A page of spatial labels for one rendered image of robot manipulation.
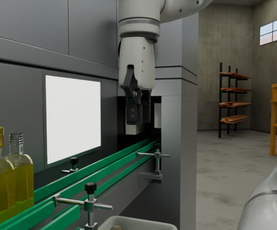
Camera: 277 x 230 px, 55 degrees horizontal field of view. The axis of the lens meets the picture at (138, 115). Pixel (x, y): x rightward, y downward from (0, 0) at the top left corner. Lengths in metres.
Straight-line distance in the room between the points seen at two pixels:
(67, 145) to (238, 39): 12.12
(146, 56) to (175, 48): 0.95
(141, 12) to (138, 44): 0.06
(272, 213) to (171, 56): 1.14
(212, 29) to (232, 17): 1.06
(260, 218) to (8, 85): 0.70
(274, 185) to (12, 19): 0.82
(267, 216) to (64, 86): 0.83
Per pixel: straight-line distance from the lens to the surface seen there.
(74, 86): 1.11
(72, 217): 0.68
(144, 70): 0.51
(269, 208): 0.47
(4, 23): 0.91
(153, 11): 0.55
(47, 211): 0.72
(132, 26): 0.53
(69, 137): 1.09
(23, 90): 0.89
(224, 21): 12.73
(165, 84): 1.46
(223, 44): 12.49
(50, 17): 1.08
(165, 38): 1.50
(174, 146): 1.47
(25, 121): 0.89
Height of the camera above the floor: 1.39
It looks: 3 degrees down
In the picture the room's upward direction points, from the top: straight up
